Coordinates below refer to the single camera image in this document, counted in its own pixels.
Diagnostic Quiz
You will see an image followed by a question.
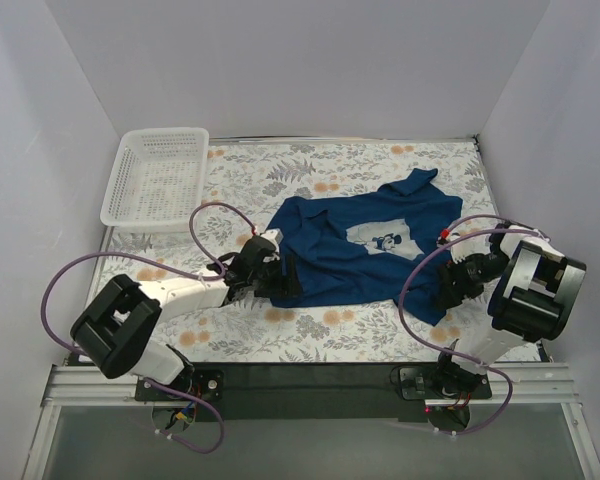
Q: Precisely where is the blue t shirt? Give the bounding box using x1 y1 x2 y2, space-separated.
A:
268 169 463 325

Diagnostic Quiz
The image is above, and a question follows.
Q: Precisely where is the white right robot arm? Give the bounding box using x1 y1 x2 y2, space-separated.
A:
429 220 586 398

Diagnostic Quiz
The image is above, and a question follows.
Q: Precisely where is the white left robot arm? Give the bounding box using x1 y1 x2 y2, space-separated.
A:
71 230 303 400

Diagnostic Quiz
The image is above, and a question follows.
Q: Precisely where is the floral table cloth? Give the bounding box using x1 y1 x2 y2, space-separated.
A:
93 141 495 362

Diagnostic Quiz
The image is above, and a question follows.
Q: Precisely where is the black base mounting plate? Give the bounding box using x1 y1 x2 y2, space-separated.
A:
135 362 492 422

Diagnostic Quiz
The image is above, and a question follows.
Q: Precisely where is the white plastic basket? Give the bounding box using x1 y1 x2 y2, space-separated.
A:
100 127 209 233

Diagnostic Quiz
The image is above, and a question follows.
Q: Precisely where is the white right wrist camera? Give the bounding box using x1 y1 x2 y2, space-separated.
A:
437 226 489 263

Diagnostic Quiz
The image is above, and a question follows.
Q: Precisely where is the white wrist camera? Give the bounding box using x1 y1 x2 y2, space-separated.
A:
259 228 284 255
437 226 489 263

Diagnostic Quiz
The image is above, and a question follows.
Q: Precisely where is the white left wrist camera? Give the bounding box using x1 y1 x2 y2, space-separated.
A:
259 228 284 255

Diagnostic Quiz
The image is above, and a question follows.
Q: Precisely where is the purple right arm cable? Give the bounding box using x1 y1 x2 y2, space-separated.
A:
398 214 551 437

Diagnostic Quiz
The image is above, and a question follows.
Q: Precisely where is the aluminium frame rail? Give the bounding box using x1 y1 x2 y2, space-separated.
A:
42 362 580 406

